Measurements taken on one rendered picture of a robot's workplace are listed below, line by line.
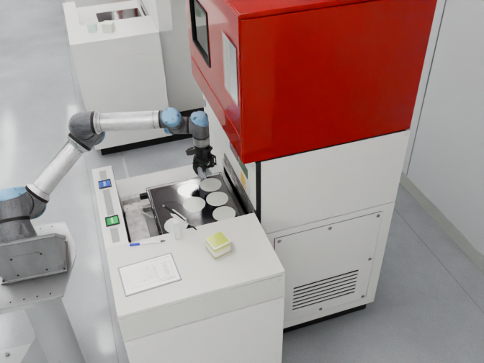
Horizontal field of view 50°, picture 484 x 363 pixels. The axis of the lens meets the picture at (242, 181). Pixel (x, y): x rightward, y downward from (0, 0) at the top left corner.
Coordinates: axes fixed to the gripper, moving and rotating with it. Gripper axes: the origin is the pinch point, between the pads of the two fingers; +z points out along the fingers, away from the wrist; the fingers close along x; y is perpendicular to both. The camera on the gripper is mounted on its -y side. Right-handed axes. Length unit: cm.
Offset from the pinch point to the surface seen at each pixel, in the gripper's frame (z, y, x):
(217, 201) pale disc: 1.4, 17.0, -6.4
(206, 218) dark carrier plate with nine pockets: 1.4, 21.8, -17.5
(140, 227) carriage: 3.3, 3.2, -39.2
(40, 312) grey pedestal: 33, -14, -86
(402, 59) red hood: -64, 67, 47
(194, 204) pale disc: 1.3, 11.0, -14.5
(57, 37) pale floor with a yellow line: 91, -416, 142
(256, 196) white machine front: -13.9, 39.9, -5.2
